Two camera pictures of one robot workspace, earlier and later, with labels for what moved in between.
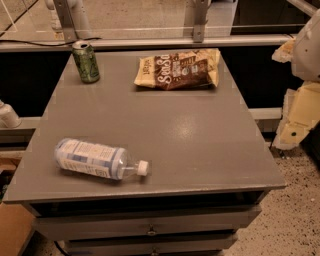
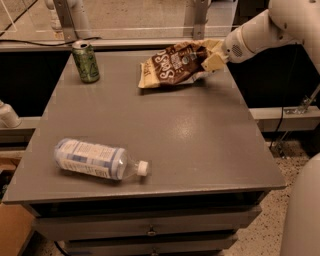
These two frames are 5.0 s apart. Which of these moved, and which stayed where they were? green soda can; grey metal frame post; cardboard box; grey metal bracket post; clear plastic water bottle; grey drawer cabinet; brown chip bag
Moved: brown chip bag
Stayed: clear plastic water bottle; cardboard box; grey metal bracket post; grey metal frame post; green soda can; grey drawer cabinet
